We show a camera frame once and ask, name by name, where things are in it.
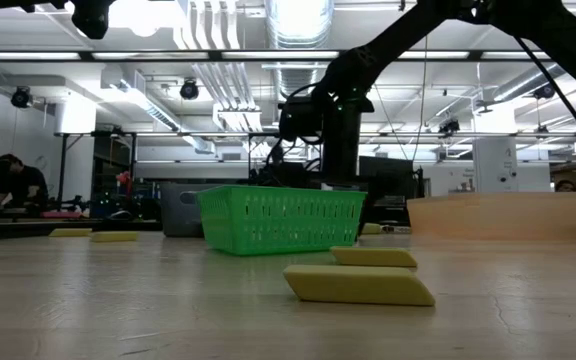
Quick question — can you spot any black ceiling spotlight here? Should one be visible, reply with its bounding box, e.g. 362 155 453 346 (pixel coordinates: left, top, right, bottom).
10 85 33 110
179 77 201 101
532 82 557 101
437 117 462 137

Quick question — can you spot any black crossbar with light strips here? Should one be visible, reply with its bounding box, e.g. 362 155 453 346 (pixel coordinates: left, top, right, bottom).
0 48 555 63

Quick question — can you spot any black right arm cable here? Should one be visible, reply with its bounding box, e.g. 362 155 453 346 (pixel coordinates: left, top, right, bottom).
512 34 576 166

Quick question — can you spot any orange plastic bin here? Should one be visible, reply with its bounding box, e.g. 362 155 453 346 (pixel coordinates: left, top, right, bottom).
406 192 576 242

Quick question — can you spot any black table frame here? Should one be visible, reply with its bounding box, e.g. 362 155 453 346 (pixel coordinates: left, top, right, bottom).
0 218 163 242

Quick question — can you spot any dark grey plastic bin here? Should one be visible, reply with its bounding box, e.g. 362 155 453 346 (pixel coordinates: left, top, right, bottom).
159 183 207 238

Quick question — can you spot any pink bin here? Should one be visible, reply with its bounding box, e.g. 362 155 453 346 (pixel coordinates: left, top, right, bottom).
40 210 84 220

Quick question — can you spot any yellow eraser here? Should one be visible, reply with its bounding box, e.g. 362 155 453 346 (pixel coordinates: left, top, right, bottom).
282 264 437 308
90 230 139 244
330 246 418 270
48 228 93 238

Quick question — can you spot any silver ceiling air duct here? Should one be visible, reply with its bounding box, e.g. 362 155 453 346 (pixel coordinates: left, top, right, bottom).
265 0 335 101

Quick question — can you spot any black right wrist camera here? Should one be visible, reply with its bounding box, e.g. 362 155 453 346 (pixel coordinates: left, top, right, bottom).
277 95 326 143

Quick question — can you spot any green plastic basket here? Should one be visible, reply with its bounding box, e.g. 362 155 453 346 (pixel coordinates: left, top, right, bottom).
196 184 368 257

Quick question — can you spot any white pillar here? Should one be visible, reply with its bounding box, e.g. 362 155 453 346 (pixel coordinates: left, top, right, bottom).
472 137 518 194

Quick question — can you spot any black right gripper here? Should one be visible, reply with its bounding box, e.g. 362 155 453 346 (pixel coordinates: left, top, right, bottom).
320 102 365 187

